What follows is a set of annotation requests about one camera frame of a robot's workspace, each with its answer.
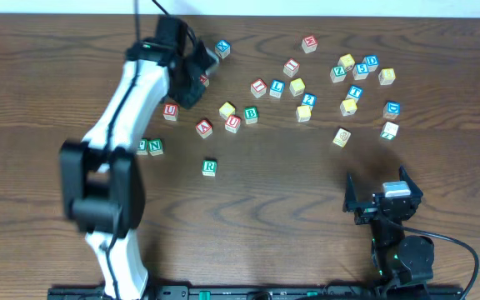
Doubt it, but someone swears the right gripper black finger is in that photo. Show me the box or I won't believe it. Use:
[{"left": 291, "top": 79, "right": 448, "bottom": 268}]
[
  {"left": 342, "top": 172, "right": 374, "bottom": 213},
  {"left": 398, "top": 166, "right": 423, "bottom": 198}
]

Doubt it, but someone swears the green B block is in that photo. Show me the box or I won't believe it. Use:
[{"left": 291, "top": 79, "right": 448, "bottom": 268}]
[{"left": 244, "top": 107, "right": 258, "bottom": 124}]

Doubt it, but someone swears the green R block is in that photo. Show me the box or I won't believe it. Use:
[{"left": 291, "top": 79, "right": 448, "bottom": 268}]
[{"left": 202, "top": 160, "right": 218, "bottom": 177}]

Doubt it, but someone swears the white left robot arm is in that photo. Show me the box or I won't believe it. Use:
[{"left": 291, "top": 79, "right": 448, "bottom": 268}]
[{"left": 47, "top": 15, "right": 219, "bottom": 299}]

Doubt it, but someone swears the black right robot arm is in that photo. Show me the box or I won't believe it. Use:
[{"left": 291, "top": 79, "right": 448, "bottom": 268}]
[{"left": 342, "top": 167, "right": 434, "bottom": 287}]

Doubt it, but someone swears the red E block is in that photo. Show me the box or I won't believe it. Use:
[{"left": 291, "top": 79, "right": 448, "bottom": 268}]
[{"left": 200, "top": 74, "right": 209, "bottom": 87}]

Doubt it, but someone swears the red U block left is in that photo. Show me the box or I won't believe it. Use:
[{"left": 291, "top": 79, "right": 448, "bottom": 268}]
[{"left": 162, "top": 103, "right": 179, "bottom": 122}]

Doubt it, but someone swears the red u block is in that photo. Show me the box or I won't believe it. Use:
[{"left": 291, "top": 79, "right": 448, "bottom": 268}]
[
  {"left": 162, "top": 103, "right": 179, "bottom": 122},
  {"left": 225, "top": 115, "right": 241, "bottom": 133}
]

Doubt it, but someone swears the red A block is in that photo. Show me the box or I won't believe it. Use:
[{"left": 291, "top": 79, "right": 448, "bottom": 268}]
[{"left": 196, "top": 119, "right": 213, "bottom": 138}]

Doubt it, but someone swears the yellow block near U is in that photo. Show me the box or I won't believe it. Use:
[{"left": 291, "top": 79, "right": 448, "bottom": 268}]
[{"left": 218, "top": 102, "right": 236, "bottom": 120}]

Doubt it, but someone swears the blue X block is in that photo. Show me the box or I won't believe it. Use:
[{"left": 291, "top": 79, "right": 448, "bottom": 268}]
[{"left": 215, "top": 40, "right": 231, "bottom": 59}]

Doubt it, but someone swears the red U block centre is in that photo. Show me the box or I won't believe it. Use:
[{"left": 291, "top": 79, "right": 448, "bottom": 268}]
[{"left": 225, "top": 115, "right": 241, "bottom": 133}]

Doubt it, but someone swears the green 7 block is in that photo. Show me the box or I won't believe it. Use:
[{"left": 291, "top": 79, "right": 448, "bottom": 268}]
[{"left": 380, "top": 122, "right": 399, "bottom": 140}]

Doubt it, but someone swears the yellow snail picture block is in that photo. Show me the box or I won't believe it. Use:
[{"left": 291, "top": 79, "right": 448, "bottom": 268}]
[{"left": 332, "top": 128, "right": 351, "bottom": 148}]

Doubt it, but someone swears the green N block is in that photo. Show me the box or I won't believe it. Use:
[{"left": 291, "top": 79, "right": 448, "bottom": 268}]
[{"left": 147, "top": 138, "right": 164, "bottom": 156}]

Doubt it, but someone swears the red I block beside L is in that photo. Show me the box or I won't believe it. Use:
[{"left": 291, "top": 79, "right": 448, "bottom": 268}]
[{"left": 250, "top": 78, "right": 267, "bottom": 98}]

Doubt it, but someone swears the green J block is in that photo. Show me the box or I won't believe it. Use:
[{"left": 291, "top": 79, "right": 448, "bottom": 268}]
[{"left": 137, "top": 138, "right": 148, "bottom": 155}]

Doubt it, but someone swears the blue D block right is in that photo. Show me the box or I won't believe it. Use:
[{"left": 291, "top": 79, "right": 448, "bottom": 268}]
[{"left": 383, "top": 102, "right": 401, "bottom": 120}]

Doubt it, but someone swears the blue d block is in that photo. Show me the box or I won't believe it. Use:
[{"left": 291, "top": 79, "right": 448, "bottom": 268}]
[
  {"left": 362, "top": 55, "right": 379, "bottom": 73},
  {"left": 383, "top": 102, "right": 401, "bottom": 120}
]

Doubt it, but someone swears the blue L block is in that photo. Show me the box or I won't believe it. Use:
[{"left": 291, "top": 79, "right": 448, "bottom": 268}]
[{"left": 270, "top": 79, "right": 285, "bottom": 98}]

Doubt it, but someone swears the yellow K block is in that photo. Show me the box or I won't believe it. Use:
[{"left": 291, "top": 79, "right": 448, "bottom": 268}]
[{"left": 340, "top": 98, "right": 358, "bottom": 116}]

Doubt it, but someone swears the yellow S block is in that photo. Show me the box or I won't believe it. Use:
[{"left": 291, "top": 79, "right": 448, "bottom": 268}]
[{"left": 296, "top": 105, "right": 312, "bottom": 123}]

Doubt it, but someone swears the red I block upper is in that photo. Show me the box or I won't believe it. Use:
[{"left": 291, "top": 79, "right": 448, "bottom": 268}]
[{"left": 283, "top": 58, "right": 300, "bottom": 78}]

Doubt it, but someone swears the blue T block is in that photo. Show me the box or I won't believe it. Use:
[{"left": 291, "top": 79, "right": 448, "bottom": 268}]
[{"left": 346, "top": 85, "right": 363, "bottom": 102}]

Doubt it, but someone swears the yellow block beside L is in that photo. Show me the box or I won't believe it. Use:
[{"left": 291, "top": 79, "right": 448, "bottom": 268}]
[{"left": 289, "top": 78, "right": 306, "bottom": 97}]

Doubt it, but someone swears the blue 2 block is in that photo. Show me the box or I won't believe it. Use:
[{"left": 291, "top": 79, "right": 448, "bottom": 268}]
[{"left": 301, "top": 93, "right": 317, "bottom": 110}]

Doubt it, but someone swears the yellow 8 block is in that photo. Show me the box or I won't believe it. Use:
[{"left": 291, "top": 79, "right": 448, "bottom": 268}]
[{"left": 378, "top": 68, "right": 396, "bottom": 86}]

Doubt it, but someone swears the green Z block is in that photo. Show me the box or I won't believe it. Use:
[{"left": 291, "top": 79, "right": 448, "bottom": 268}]
[{"left": 330, "top": 66, "right": 347, "bottom": 83}]

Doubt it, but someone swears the red block far top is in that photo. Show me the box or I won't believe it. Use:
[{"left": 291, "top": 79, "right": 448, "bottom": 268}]
[{"left": 302, "top": 35, "right": 318, "bottom": 53}]

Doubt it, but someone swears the blue 5 block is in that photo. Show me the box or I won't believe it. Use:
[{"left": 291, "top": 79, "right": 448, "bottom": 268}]
[{"left": 352, "top": 63, "right": 369, "bottom": 81}]

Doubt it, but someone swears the blue D block upper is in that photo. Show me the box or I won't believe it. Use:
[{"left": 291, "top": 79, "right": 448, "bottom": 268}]
[{"left": 362, "top": 55, "right": 379, "bottom": 73}]

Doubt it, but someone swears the yellow ball picture block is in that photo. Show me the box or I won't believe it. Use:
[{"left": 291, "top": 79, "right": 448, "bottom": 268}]
[{"left": 337, "top": 53, "right": 355, "bottom": 72}]

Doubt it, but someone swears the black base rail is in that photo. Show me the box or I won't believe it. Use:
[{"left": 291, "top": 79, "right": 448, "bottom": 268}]
[{"left": 47, "top": 284, "right": 464, "bottom": 300}]

